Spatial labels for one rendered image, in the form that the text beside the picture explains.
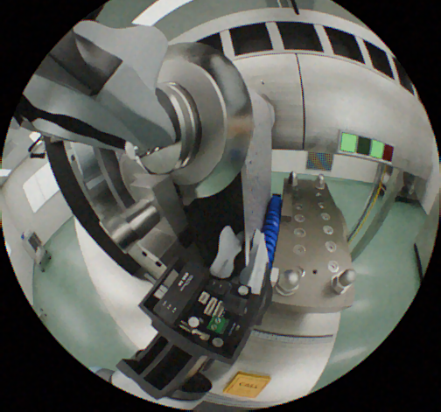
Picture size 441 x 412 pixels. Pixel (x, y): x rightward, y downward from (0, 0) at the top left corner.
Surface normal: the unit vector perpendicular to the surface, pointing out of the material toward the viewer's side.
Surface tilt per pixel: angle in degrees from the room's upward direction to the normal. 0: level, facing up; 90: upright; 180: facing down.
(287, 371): 0
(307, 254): 0
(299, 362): 0
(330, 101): 90
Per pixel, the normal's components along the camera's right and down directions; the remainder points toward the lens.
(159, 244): -0.15, -0.84
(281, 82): -0.44, 0.52
